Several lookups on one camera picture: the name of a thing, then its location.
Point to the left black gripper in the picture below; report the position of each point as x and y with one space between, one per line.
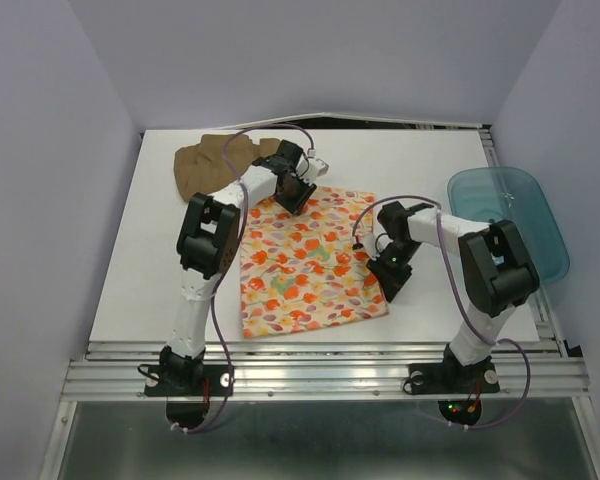
296 206

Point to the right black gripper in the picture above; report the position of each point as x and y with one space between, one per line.
390 280

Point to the orange floral skirt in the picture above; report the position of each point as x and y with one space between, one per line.
302 273

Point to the brown pleated skirt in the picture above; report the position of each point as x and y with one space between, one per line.
201 168

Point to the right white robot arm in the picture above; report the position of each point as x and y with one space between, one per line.
488 266

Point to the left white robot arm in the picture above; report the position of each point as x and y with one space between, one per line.
209 240

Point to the blue plastic basket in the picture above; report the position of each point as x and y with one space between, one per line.
492 194

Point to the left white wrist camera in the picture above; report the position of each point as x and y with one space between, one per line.
311 167

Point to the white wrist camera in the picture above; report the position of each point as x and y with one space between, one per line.
371 244
311 167

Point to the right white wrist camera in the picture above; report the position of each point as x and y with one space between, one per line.
371 244

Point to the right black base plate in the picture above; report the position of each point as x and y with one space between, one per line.
460 388

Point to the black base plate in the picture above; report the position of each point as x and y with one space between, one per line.
460 388
195 405

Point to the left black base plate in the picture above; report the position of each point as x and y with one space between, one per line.
195 405

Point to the aluminium rail frame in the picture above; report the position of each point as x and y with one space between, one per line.
324 392

